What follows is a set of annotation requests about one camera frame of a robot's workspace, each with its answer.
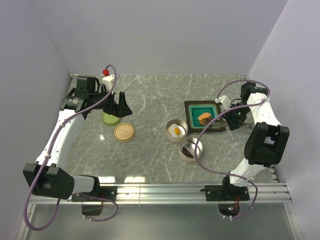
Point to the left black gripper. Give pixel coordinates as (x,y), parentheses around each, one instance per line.
(119,110)

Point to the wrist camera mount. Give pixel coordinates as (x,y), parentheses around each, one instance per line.
(224,102)
(108,80)

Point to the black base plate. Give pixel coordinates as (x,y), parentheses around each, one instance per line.
(219,193)
(105,192)

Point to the steel lunch tin front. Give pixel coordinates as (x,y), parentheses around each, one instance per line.
(190,144)

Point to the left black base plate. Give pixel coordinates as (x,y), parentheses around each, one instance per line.
(105,192)

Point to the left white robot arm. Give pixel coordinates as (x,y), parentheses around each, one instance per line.
(47,177)

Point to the orange salmon piece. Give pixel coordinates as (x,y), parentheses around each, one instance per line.
(204,115)

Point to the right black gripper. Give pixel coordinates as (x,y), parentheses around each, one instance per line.
(233,123)

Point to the dark brown sausage piece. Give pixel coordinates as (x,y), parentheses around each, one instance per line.
(187,153)

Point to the white egg piece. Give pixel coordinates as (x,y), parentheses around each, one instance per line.
(177,131)

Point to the tan round lid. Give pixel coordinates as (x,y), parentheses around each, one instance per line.
(124,132)

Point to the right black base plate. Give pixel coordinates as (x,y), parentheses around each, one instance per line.
(219,193)

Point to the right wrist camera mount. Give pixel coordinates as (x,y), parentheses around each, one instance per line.
(224,102)

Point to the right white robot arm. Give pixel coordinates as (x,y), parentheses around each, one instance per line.
(267,141)

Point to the steel lunch tin near tray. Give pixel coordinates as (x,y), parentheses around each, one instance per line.
(179,122)

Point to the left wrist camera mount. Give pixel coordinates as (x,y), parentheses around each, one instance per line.
(108,80)

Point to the green round lid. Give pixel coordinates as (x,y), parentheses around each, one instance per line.
(110,120)

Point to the brown fried cutlet piece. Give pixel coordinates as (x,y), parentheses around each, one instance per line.
(204,122)

